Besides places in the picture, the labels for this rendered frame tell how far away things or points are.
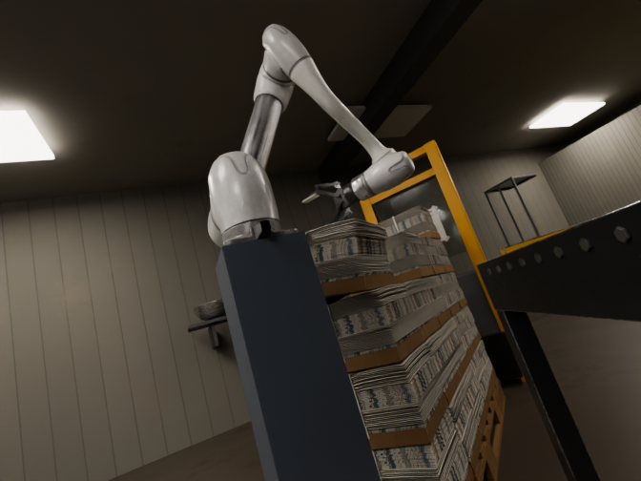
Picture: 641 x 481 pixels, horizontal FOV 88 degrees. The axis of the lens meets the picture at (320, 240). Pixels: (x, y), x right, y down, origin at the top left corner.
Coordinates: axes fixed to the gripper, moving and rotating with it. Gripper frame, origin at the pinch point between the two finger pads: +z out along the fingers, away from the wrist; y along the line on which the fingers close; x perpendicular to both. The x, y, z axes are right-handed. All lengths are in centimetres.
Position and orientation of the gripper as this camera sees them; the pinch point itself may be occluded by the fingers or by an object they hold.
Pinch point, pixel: (312, 216)
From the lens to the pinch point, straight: 129.1
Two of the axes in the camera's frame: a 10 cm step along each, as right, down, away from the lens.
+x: 5.1, 0.4, 8.6
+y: 3.3, 9.1, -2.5
